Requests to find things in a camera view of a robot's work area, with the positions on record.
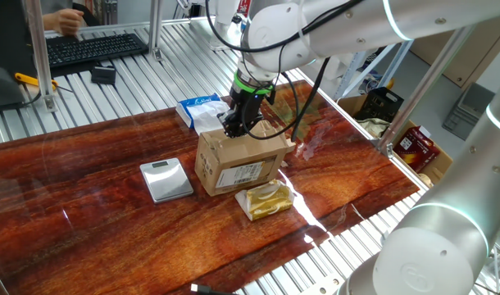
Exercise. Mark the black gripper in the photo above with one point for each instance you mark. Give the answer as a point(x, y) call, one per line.
point(249, 105)

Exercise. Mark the brown cardboard box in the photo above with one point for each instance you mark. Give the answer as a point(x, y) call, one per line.
point(242, 157)

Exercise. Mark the bare person forearm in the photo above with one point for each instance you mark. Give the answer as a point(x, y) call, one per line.
point(46, 21)

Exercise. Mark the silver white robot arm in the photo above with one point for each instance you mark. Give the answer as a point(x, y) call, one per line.
point(356, 28)

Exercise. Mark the small black box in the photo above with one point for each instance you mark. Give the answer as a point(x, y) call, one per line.
point(103, 75)

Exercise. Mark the red product box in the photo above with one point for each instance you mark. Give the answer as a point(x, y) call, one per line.
point(416, 151)

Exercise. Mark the open cardboard bin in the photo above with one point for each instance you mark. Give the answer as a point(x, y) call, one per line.
point(440, 166)

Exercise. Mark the bare person hand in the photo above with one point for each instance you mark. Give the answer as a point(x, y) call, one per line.
point(67, 21)

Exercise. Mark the blue tissue pack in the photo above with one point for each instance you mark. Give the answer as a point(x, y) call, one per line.
point(192, 107)

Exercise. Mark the yellow wrapped packet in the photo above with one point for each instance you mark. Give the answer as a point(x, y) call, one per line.
point(268, 201)

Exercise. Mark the silver digital scale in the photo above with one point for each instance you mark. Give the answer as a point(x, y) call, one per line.
point(166, 182)

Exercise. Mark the beige cloth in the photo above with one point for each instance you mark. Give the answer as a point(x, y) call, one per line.
point(375, 126)

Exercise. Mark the black keyboard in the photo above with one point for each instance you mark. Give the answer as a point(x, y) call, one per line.
point(94, 48)

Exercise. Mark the wood pattern table mat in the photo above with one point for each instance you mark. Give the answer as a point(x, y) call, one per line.
point(90, 229)

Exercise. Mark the black office chair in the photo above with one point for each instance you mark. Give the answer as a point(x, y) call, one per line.
point(88, 15)

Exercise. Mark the person in grey shirt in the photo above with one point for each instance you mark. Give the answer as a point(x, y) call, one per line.
point(55, 5)

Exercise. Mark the grey stacked trays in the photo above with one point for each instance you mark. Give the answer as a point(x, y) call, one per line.
point(467, 110)

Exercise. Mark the wooden cabinet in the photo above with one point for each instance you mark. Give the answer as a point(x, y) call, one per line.
point(471, 57)

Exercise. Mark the black computer monitor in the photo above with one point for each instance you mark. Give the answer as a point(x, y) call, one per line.
point(8, 37)

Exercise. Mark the white camera stand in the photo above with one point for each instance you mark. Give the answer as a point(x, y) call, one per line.
point(225, 16)

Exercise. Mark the aluminium frame post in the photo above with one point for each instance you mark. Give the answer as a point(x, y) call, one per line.
point(422, 88)
point(155, 28)
point(39, 49)

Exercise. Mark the white metal shelf frame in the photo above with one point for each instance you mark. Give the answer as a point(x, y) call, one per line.
point(355, 67)

